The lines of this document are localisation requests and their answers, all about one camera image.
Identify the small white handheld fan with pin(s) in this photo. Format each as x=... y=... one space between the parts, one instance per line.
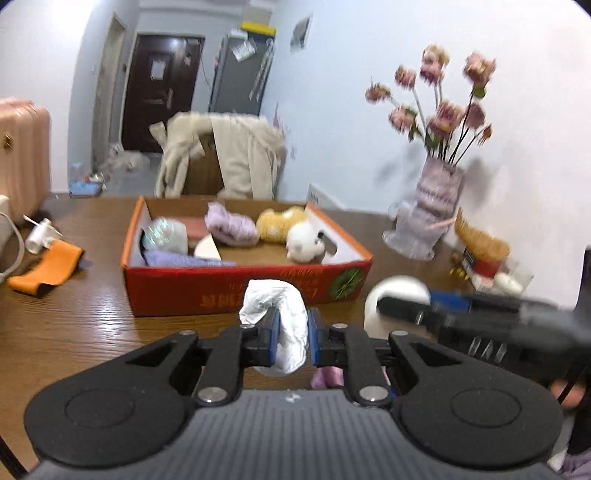
x=41 y=233

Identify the white wall socket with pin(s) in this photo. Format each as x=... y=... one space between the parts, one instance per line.
x=323 y=197

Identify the small white dog toy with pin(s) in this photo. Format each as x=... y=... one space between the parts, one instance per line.
x=127 y=159

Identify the white cup with straw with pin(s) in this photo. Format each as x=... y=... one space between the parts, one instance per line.
x=512 y=282

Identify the red cardboard box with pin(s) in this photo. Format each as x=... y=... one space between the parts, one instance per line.
x=184 y=288

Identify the dried pink roses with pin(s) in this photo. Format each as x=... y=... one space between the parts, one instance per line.
x=445 y=115

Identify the white and blue box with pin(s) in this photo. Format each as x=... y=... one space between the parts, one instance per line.
x=3 y=212

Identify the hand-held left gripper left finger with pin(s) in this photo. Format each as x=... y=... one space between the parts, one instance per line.
x=273 y=334

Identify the white tissue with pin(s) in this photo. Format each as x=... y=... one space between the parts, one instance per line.
x=286 y=300

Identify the light blue plush toy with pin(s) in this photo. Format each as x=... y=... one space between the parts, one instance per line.
x=164 y=233

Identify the folded white umbrella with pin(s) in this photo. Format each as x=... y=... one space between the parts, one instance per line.
x=262 y=69

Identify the paper sheet on refrigerator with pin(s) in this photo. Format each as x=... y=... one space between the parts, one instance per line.
x=244 y=50

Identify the yellow box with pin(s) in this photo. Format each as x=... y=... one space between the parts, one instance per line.
x=258 y=27

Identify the gold wrapped candies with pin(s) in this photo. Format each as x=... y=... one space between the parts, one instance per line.
x=458 y=273

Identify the cream round foam toy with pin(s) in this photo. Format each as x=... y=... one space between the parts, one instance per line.
x=392 y=286

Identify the dark brown entrance door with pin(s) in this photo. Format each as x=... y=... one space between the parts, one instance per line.
x=152 y=110

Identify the orange fabric band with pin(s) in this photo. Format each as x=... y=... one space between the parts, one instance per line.
x=51 y=267

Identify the pink ribbed suitcase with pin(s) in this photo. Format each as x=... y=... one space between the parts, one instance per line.
x=23 y=152

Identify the yellow plush toy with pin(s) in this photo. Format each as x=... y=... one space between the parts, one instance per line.
x=277 y=221

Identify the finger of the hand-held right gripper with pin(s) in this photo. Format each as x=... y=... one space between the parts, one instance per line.
x=401 y=308
x=450 y=298

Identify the small red box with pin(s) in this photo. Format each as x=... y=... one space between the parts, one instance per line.
x=482 y=266

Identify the blue cloth on floor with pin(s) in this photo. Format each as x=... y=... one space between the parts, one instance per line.
x=85 y=187

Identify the brown cardboard box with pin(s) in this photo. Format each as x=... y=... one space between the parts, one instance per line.
x=203 y=170

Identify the mauve fluffy knit ball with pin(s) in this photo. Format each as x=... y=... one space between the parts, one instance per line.
x=231 y=224

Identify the pale pink ceramic vase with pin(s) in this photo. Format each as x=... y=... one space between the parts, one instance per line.
x=434 y=189

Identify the cream wedge sponge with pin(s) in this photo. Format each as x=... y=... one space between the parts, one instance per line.
x=207 y=249

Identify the white plush toy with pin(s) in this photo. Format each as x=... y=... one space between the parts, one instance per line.
x=302 y=244

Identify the beige coat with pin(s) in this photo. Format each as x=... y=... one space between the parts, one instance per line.
x=244 y=152

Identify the white interior door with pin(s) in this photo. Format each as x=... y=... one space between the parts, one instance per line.
x=108 y=92

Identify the grey refrigerator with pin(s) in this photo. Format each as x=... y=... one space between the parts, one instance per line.
x=235 y=87

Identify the pink layered sponge block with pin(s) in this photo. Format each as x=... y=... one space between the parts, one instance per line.
x=196 y=227

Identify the white paper on door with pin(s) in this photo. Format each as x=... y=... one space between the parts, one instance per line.
x=158 y=69

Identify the framed wall picture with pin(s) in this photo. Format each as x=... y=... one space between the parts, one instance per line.
x=301 y=32

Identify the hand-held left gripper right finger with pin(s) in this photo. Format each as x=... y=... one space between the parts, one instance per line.
x=314 y=337

